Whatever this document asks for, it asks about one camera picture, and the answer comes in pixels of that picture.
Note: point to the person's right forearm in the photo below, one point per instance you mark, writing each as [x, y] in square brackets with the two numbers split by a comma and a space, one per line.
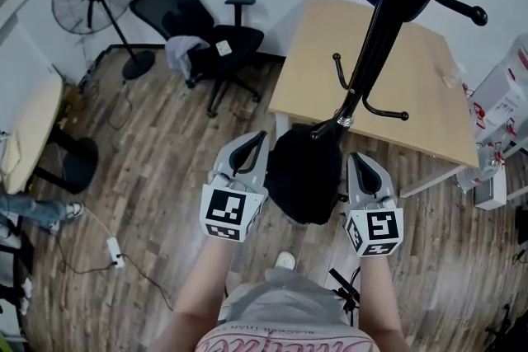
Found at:
[379, 297]

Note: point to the large clear water barrel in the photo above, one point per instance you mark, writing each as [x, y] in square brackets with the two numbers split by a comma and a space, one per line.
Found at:
[519, 53]

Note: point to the black bag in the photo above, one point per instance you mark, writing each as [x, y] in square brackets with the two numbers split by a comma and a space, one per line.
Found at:
[521, 224]

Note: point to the round wooden table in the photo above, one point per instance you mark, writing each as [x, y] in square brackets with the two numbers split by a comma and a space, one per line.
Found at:
[29, 123]

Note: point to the person's left forearm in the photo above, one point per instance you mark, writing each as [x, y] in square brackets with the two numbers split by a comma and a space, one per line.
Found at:
[202, 288]

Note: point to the grey cloth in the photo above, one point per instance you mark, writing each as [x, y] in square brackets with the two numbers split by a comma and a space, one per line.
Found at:
[181, 49]

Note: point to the grey shorts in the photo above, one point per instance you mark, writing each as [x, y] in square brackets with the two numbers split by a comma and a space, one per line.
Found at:
[284, 297]

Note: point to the clear water jug red cap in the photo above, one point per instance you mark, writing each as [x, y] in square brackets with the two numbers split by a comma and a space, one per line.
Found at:
[480, 121]
[478, 173]

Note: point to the black coat rack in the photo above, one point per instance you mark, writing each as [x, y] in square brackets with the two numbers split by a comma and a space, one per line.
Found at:
[379, 41]

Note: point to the white shirt pink print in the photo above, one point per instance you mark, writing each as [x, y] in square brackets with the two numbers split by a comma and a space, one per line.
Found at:
[288, 342]

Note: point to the white shoe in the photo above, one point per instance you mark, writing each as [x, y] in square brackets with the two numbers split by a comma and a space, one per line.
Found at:
[286, 259]

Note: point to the clear plastic cup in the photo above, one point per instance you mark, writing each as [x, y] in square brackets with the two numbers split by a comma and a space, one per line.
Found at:
[450, 77]

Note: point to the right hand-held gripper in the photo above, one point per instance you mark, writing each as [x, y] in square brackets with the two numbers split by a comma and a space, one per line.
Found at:
[381, 228]

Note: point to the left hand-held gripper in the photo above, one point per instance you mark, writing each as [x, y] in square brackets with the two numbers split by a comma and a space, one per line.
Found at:
[222, 210]

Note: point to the small white tag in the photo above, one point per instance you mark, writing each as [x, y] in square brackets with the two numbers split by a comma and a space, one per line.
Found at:
[223, 48]

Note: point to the light wooden desk white legs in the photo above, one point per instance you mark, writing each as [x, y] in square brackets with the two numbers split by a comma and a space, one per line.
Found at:
[321, 66]

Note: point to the white box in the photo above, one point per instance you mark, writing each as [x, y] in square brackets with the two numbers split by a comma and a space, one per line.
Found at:
[493, 193]

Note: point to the black office chair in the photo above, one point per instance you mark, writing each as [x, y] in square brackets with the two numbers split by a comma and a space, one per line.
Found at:
[181, 0]

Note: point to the black backpack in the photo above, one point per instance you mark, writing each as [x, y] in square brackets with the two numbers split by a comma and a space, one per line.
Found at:
[301, 177]

